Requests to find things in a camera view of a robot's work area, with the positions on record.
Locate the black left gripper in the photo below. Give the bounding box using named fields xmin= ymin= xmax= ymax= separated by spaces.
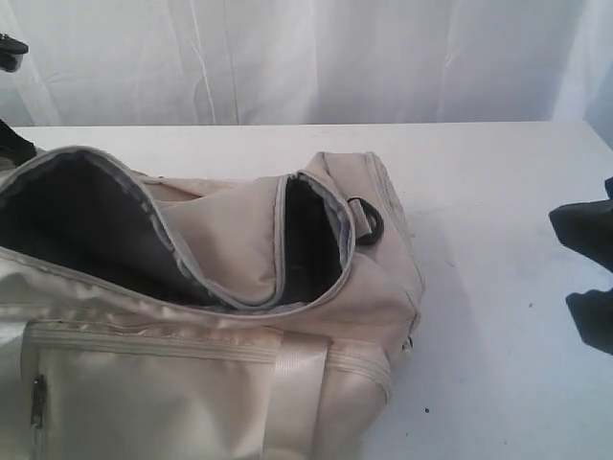
xmin=0 ymin=120 xmax=37 ymax=166

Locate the beige fabric duffel bag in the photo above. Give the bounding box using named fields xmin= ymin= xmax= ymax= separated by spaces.
xmin=1 ymin=146 xmax=424 ymax=459

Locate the front pocket zipper pull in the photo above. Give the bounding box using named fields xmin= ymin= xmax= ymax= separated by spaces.
xmin=31 ymin=374 xmax=48 ymax=429

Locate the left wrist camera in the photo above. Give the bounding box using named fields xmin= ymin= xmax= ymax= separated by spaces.
xmin=0 ymin=34 xmax=30 ymax=73

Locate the black plastic D-ring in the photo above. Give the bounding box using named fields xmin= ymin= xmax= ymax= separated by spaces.
xmin=345 ymin=195 xmax=385 ymax=248

